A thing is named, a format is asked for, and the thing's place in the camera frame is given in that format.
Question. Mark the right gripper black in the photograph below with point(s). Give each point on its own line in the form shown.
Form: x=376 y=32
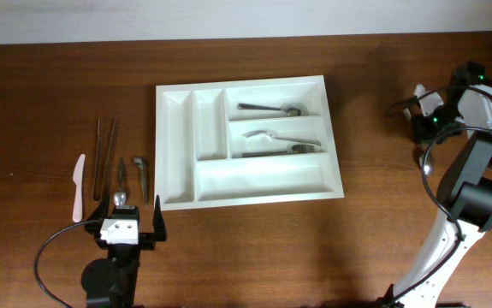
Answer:
x=421 y=131

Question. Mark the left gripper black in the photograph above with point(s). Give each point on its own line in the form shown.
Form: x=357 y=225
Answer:
x=149 y=239

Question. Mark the silver fork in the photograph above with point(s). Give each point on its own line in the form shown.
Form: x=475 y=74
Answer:
x=293 y=150
x=275 y=136

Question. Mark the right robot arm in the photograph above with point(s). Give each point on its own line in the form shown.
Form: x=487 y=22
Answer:
x=464 y=195

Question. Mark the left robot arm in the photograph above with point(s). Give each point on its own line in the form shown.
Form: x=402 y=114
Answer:
x=111 y=281

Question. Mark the small silver teaspoon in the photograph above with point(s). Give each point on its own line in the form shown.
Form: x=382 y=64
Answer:
x=120 y=195

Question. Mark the small bent metal spoon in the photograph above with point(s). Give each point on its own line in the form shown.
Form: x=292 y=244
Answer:
x=142 y=165

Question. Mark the pink plastic knife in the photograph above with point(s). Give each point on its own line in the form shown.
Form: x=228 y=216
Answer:
x=77 y=214

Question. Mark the white plastic cutlery tray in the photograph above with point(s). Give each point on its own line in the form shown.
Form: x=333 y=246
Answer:
x=199 y=144

